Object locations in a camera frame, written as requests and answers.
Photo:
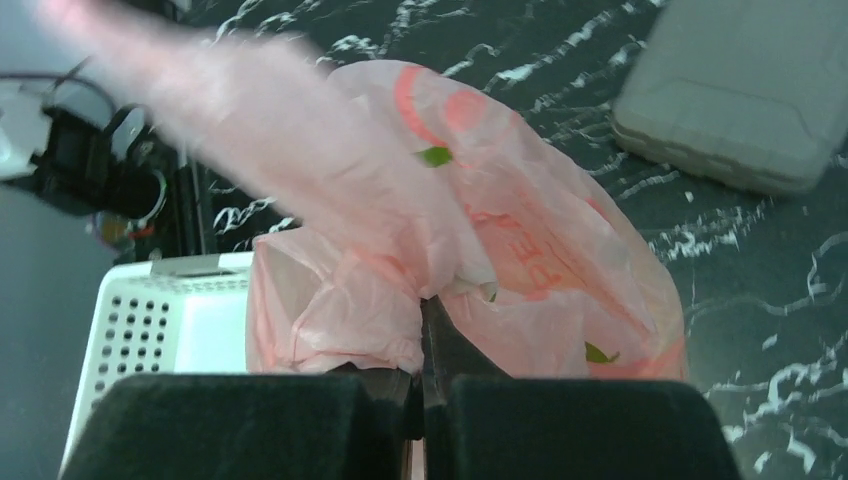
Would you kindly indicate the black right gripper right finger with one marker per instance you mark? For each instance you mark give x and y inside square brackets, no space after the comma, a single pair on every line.
[479,423]

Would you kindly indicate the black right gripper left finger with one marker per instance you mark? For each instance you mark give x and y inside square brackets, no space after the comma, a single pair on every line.
[346,424]

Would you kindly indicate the pink plastic bag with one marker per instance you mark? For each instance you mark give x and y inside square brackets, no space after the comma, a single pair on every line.
[409,186]

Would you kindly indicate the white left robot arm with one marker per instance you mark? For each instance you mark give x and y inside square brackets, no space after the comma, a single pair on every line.
[139,194]

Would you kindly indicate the white perforated plastic basket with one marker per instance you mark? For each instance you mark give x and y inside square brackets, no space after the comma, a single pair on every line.
[182,315]

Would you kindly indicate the grey rectangular pad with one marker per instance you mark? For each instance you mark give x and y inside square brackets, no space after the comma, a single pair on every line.
[752,94]

